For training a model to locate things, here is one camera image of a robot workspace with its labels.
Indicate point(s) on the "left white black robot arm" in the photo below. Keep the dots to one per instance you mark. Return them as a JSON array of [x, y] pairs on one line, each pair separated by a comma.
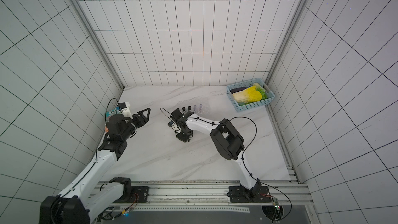
[[74, 204]]

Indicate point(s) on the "teal mint candy bag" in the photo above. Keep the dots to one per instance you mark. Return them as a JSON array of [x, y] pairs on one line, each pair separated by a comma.
[[109, 114]]

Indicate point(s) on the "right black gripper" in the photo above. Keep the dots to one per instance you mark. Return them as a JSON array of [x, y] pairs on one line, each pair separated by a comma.
[[180, 116]]

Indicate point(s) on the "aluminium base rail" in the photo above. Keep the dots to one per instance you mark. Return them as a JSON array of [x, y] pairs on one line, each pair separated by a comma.
[[199, 196]]

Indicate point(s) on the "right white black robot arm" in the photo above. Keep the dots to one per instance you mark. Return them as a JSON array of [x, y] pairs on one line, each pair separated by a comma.
[[227, 140]]

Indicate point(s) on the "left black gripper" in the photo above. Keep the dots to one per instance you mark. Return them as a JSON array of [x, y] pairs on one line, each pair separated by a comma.
[[138, 118]]

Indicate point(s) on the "yellow green toy cabbage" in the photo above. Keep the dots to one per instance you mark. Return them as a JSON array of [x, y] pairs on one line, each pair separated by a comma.
[[252, 94]]

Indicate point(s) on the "blue plastic basket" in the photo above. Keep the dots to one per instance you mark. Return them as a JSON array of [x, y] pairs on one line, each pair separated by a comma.
[[243, 85]]

